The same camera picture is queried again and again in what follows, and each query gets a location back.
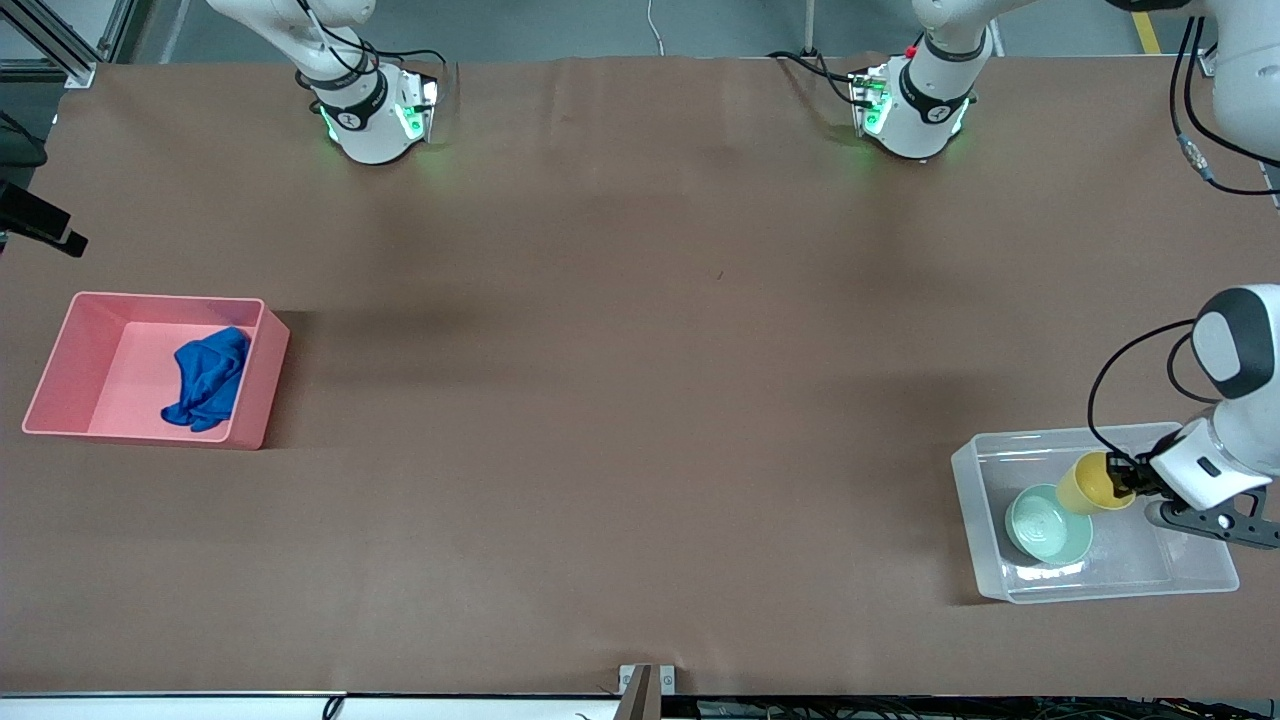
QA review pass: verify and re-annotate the yellow cup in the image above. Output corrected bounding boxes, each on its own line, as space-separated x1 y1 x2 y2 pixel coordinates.
1056 451 1138 516

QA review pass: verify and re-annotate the pale green bowl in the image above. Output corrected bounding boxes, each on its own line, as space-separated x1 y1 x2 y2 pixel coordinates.
1004 484 1095 566

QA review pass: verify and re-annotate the blue cloth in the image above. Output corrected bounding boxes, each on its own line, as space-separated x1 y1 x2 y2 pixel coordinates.
161 326 252 434

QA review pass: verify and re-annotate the clear plastic box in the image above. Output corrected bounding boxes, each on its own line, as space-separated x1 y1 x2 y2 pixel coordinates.
950 422 1241 605

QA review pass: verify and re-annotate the pink plastic bin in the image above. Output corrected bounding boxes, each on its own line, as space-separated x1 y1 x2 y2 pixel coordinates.
22 291 291 451

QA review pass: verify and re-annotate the brown table cover sheet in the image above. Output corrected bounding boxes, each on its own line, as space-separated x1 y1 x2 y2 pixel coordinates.
0 55 1280 698

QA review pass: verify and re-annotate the aluminium frame profile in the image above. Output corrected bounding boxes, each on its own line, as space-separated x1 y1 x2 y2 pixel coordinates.
0 0 156 89

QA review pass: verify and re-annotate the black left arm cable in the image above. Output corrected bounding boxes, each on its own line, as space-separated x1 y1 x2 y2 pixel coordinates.
1088 15 1280 463

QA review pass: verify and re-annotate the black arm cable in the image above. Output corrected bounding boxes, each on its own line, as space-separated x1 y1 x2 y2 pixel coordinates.
1088 15 1280 463
288 0 448 101

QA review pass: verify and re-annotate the metal base connector bracket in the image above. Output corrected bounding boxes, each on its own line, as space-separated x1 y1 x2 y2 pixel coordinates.
398 72 441 143
850 68 893 138

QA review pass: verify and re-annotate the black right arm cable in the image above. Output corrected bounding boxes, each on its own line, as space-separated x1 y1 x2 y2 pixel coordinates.
288 0 448 101

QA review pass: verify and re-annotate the black base power cable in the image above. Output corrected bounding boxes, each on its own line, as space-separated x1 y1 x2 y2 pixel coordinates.
768 48 863 106

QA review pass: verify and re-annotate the metal table edge bracket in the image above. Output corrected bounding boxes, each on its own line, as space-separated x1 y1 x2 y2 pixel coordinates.
618 664 677 720

